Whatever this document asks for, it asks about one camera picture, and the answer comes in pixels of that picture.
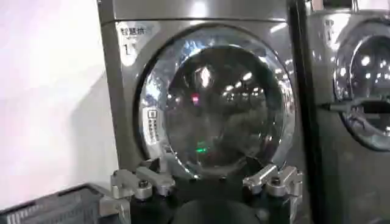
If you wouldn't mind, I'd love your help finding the grey plastic laundry basket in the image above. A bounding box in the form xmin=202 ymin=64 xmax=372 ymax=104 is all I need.
xmin=0 ymin=183 xmax=132 ymax=224

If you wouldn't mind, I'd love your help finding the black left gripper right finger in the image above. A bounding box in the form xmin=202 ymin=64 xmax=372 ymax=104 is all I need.
xmin=242 ymin=164 xmax=303 ymax=198

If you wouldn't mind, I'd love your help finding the round glass dryer door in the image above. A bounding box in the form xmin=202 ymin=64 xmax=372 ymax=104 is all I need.
xmin=133 ymin=24 xmax=297 ymax=179
xmin=332 ymin=17 xmax=390 ymax=152

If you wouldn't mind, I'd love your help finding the grey dryer without label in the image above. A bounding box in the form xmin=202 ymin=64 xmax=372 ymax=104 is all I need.
xmin=304 ymin=0 xmax=390 ymax=224

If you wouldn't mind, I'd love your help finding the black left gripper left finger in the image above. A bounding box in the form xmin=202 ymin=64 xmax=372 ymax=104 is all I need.
xmin=110 ymin=157 xmax=177 ymax=201

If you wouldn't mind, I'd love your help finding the grey dryer with number label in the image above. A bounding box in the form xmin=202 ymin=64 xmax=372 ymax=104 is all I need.
xmin=96 ymin=0 xmax=308 ymax=224

